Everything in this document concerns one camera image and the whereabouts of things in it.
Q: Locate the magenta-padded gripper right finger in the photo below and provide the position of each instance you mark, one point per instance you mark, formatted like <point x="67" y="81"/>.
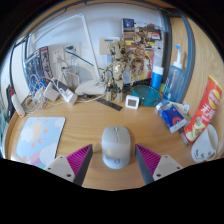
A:
<point x="163" y="166"/>

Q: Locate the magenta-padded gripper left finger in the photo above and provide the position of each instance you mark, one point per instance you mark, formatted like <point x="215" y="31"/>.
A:
<point x="61" y="166"/>

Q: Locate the grey white computer mouse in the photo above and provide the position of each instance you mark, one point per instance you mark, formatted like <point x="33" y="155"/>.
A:
<point x="116" y="146"/>

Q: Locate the pastel sun cloud mouse pad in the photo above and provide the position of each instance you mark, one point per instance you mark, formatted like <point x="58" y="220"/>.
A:
<point x="38" y="140"/>

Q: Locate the white cup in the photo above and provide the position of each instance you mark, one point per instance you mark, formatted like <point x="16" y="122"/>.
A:
<point x="206" y="146"/>

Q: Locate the blue white tissue packet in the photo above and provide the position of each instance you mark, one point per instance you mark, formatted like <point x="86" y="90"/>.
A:
<point x="171" y="116"/>

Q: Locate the red yellow chips can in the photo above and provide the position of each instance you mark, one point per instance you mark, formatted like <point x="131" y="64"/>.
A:
<point x="203" y="111"/>

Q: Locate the teal blanket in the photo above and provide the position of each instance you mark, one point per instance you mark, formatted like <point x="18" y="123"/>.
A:
<point x="2" y="133"/>

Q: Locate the white power strip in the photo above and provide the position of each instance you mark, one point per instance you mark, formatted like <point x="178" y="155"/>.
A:
<point x="69" y="96"/>

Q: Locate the small white square clock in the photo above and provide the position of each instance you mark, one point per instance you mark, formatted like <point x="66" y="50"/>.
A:
<point x="132" y="102"/>

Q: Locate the teal round dish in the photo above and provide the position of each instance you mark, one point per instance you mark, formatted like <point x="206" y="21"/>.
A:
<point x="146" y="96"/>

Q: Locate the small white charger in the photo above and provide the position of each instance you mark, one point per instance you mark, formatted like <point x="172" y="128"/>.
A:
<point x="38" y="95"/>

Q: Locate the large white power adapter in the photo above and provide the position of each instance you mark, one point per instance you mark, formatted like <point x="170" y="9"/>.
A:
<point x="51" y="91"/>

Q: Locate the black ruler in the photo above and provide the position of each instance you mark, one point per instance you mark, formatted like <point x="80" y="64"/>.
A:
<point x="110" y="104"/>

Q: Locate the black power adapter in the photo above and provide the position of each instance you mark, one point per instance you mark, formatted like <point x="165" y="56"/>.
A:
<point x="61" y="85"/>

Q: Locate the blue spray bottle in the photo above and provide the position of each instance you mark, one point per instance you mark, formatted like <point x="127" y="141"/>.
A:
<point x="174" y="81"/>

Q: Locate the blue white-capped can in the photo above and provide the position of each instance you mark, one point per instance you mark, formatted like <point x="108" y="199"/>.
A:
<point x="157" y="78"/>

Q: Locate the steel cup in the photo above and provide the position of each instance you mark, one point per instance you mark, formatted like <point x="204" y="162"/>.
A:
<point x="73" y="78"/>

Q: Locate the brown tree creature figure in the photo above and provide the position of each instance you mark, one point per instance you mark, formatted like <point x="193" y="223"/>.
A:
<point x="117" y="70"/>

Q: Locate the printed figure packaging box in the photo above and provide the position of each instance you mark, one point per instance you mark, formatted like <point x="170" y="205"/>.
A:
<point x="146" y="50"/>

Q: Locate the white wall socket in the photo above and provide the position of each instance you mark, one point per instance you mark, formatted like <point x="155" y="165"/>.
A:
<point x="57" y="55"/>

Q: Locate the beige wall card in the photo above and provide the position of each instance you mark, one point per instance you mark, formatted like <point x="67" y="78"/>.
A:
<point x="106" y="45"/>

